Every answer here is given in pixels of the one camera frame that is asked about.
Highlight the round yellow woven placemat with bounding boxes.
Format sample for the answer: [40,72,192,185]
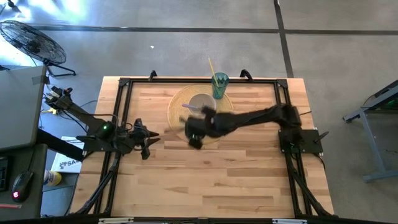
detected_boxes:
[167,84,234,146]

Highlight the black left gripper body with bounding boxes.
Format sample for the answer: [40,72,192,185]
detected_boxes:
[129,118,152,161]

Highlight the black keyboard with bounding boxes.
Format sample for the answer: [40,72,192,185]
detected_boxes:
[0,156,9,192]

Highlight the teal plastic cup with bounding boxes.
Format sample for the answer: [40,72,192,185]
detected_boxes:
[211,72,230,100]

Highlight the grey metal table frame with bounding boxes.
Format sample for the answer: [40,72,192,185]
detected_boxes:
[343,79,398,184]

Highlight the yellow bottle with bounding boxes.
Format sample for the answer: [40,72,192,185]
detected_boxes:
[43,170,62,187]

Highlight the black aluminium table frame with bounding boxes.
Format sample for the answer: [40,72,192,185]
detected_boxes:
[70,68,335,218]

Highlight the black floor cable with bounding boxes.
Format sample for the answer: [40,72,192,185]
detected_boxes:
[58,99,99,131]

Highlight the black stand beam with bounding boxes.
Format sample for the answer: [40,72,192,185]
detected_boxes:
[37,129,85,162]

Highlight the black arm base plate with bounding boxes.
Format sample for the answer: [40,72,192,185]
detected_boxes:
[278,129,330,155]
[76,134,126,153]

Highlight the white bracket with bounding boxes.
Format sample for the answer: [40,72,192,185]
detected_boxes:
[98,217,134,224]
[272,218,308,224]

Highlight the yellow chopstick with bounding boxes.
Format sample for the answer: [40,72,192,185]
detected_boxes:
[208,57,219,87]

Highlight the black floor fan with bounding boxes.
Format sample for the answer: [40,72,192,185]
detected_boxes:
[0,20,77,78]

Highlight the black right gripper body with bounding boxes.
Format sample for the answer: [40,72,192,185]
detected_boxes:
[185,106,219,150]

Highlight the white printed box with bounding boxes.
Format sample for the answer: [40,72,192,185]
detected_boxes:
[51,136,85,174]

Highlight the grey bowl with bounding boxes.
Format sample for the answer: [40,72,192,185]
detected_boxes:
[188,93,218,116]

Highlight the dark grey desk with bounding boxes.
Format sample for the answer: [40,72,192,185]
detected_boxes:
[0,144,48,218]

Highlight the black computer mouse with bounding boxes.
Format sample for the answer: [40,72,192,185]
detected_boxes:
[11,170,34,203]

